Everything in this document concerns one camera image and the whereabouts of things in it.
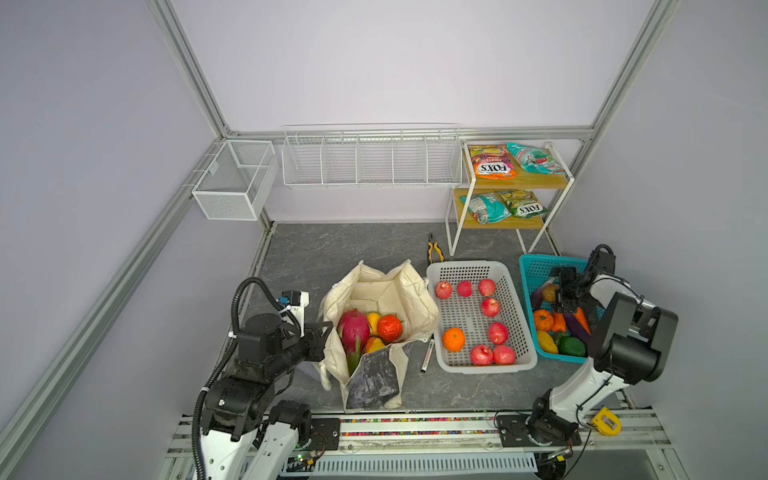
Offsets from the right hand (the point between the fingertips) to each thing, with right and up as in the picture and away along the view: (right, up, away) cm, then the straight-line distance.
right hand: (553, 286), depth 95 cm
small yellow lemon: (-57, -14, -15) cm, 60 cm away
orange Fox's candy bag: (-22, +37, -8) cm, 44 cm away
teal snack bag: (-20, +26, +4) cm, 33 cm away
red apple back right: (-21, 0, +1) cm, 21 cm away
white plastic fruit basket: (-24, -13, -4) cm, 28 cm away
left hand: (-65, -7, -28) cm, 71 cm away
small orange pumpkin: (-7, -9, -8) cm, 14 cm away
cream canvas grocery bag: (-54, -18, -26) cm, 63 cm away
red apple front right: (-21, -17, -14) cm, 31 cm away
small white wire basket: (-102, +33, -1) cm, 107 cm away
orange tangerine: (-34, -14, -11) cm, 38 cm away
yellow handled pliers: (-38, +12, +17) cm, 43 cm away
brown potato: (-3, -2, -3) cm, 5 cm away
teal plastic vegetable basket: (-7, +5, -4) cm, 10 cm away
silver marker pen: (-41, -19, -9) cm, 46 cm away
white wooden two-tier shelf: (-30, +21, +7) cm, 38 cm away
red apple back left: (-35, -1, +1) cm, 35 cm away
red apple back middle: (-28, -1, +1) cm, 28 cm away
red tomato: (-52, -10, -13) cm, 55 cm away
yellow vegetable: (-7, -15, -11) cm, 20 cm away
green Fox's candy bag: (-8, +28, +6) cm, 29 cm away
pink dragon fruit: (-62, -10, -16) cm, 65 cm away
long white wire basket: (-57, +43, +3) cm, 72 cm away
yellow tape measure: (+2, -32, -21) cm, 38 cm away
